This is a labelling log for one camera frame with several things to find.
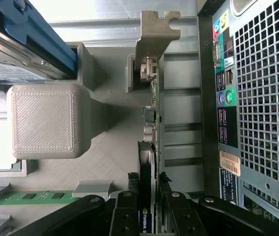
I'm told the grey printed parts rack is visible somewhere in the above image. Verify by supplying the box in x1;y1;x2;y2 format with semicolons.
0;41;166;236

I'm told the tan barcode sticker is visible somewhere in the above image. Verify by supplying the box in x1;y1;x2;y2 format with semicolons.
219;149;242;177

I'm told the hard disk with blue carrier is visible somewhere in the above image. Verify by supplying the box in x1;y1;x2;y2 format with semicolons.
0;0;78;82

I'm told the green RAM stick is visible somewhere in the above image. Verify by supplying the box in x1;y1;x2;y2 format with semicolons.
0;191;83;207

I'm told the open black PC case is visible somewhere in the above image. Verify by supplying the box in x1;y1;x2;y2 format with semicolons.
197;0;279;236

